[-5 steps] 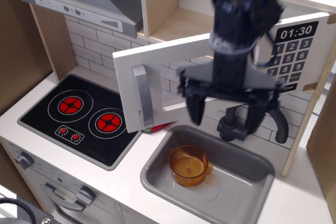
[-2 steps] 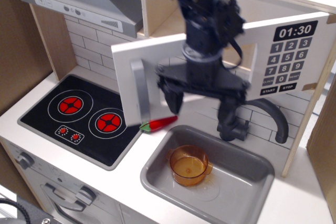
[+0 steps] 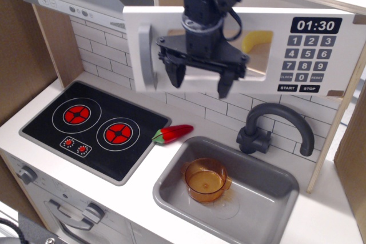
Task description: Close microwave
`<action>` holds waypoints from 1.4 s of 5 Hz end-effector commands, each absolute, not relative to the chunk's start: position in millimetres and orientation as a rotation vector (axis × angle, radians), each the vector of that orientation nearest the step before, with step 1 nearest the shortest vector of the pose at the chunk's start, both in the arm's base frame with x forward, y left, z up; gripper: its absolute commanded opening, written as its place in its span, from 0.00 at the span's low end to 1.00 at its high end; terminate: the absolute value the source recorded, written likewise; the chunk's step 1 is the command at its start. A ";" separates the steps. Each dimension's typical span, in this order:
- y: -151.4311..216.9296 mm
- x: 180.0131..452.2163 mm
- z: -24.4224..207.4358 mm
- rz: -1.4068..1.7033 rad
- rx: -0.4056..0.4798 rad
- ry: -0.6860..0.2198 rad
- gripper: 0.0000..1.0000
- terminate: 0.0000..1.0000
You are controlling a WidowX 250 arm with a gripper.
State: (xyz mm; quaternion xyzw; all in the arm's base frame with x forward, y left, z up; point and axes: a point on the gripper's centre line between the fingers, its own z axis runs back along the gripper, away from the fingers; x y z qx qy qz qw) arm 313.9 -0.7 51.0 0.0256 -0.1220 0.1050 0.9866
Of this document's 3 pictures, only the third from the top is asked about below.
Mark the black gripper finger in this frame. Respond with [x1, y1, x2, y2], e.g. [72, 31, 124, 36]
[165, 62, 186, 88]
[217, 70, 236, 99]

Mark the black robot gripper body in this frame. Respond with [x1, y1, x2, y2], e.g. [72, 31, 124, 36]
[156, 15, 249, 79]

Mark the white toy microwave door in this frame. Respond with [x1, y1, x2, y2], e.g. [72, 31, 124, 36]
[124, 6, 365, 97]

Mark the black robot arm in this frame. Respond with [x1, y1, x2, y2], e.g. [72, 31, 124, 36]
[157, 0, 249, 99]

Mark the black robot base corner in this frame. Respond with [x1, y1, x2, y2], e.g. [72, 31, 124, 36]
[1, 213, 67, 244]

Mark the yellow toy banana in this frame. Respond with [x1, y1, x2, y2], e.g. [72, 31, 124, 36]
[241, 30, 273, 53]

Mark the red toy chili pepper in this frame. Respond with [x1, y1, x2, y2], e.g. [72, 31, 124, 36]
[152, 125, 194, 144]

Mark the dark grey toy faucet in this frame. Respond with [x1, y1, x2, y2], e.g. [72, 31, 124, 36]
[236, 103, 315, 157]

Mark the black toy stove top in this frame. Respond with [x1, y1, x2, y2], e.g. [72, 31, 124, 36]
[19, 82, 171, 186]

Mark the orange transparent plastic pot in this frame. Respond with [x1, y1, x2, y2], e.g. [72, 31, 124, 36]
[181, 158, 232, 203]

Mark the wooden toy kitchen cabinet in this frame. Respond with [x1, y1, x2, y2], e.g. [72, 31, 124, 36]
[1, 0, 351, 191]

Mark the grey toy sink basin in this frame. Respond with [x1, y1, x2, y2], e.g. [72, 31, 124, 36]
[153, 137, 299, 243]

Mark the grey toy oven door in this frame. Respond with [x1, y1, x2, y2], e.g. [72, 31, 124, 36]
[42, 198, 135, 244]

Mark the grey oven knob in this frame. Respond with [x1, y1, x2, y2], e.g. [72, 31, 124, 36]
[17, 166, 38, 185]

